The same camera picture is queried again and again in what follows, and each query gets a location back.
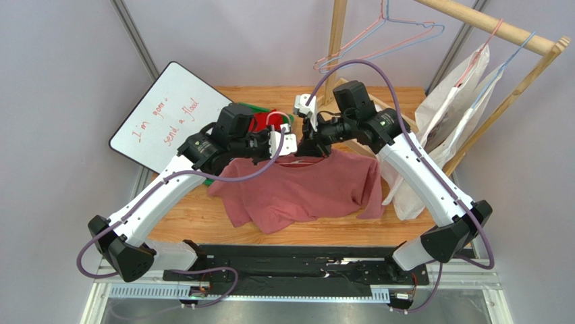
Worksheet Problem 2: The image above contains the pink wire hanger taken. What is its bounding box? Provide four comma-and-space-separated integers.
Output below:
265, 111, 325, 166

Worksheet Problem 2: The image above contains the pink t shirt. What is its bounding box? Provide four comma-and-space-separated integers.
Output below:
207, 150, 385, 234

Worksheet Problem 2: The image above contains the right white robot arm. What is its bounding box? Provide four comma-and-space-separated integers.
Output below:
294, 80, 493, 271

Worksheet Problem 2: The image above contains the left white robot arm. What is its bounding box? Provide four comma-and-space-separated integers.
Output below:
76, 103, 292, 282

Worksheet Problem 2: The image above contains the red t shirt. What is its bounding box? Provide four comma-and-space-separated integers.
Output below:
249, 107, 292, 132

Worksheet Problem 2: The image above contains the white shirt on blue hanger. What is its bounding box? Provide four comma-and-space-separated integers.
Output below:
393, 66, 504, 221

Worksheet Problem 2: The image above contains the white shirt on pink hanger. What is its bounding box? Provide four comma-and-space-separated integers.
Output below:
377, 45, 497, 220

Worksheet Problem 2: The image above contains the pink hanger holding shirt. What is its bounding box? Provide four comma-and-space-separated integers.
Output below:
454, 18, 503, 88

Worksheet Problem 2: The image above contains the blue hanger holding shirt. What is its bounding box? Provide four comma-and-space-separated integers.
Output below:
470, 32, 536, 111

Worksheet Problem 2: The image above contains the green plastic bin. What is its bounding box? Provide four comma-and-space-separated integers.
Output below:
200, 103, 294, 176

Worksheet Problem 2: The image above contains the white whiteboard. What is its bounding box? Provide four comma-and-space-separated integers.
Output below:
109, 61, 231, 173

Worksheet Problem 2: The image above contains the wooden clothes rack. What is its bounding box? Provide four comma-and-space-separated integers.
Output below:
328, 0, 572, 176

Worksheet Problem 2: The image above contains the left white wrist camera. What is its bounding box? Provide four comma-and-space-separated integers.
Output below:
269, 124, 298, 157

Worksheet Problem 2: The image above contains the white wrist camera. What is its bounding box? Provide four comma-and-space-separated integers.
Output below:
269, 124, 298, 157
293, 94, 318, 131

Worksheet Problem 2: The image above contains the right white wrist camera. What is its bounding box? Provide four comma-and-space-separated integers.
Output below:
293, 94, 318, 131

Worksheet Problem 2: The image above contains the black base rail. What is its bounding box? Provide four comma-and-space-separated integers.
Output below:
162, 241, 431, 298

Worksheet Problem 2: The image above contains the pink wire hanger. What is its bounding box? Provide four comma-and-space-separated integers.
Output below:
312, 1, 445, 74

